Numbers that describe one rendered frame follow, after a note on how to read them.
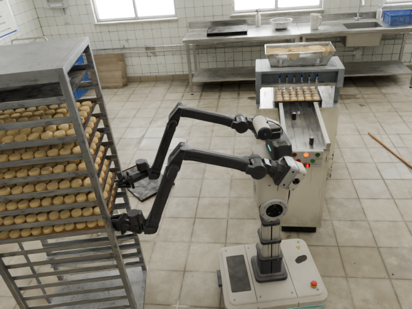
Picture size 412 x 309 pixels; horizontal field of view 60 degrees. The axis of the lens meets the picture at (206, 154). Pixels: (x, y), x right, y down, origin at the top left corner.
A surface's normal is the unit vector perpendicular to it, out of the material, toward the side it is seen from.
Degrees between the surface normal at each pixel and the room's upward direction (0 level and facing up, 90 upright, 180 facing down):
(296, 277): 0
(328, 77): 90
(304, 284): 0
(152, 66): 90
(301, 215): 90
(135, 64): 90
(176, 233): 0
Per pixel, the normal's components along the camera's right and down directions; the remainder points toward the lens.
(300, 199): -0.13, 0.54
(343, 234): -0.08, -0.84
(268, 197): 0.10, 0.67
